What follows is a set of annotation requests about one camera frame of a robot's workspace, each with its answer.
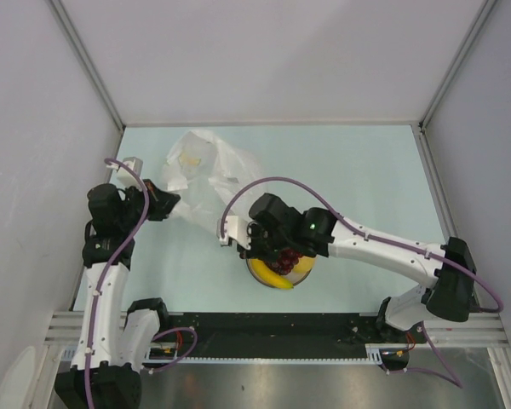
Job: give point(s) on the left aluminium frame post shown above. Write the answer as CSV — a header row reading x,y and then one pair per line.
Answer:
x,y
73,38

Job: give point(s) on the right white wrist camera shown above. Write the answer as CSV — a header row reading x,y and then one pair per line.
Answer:
x,y
236,229

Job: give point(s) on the dark red fake fruit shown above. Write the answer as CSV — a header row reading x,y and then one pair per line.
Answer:
x,y
286,261

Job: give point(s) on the yellow fake lemon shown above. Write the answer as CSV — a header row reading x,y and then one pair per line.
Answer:
x,y
304,265

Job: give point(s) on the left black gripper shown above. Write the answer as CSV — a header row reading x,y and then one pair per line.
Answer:
x,y
161,202

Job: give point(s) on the yellow fake banana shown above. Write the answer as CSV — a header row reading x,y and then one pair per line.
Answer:
x,y
266,276

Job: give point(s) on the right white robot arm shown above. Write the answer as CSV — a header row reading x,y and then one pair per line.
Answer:
x,y
444,274

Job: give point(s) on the aluminium front rail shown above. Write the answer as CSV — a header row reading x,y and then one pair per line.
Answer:
x,y
480,331

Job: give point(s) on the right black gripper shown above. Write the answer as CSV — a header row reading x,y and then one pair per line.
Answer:
x,y
254,252

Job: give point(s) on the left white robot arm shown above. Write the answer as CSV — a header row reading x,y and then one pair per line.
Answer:
x,y
105,371

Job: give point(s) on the right aluminium frame post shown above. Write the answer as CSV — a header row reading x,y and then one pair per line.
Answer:
x,y
471,37

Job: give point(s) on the aluminium frame post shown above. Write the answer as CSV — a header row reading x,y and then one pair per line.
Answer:
x,y
471,37
73,38

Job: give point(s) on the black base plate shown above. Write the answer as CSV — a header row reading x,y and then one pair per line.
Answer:
x,y
301,337

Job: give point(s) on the white plastic bag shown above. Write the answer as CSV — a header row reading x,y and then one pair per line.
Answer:
x,y
206,172

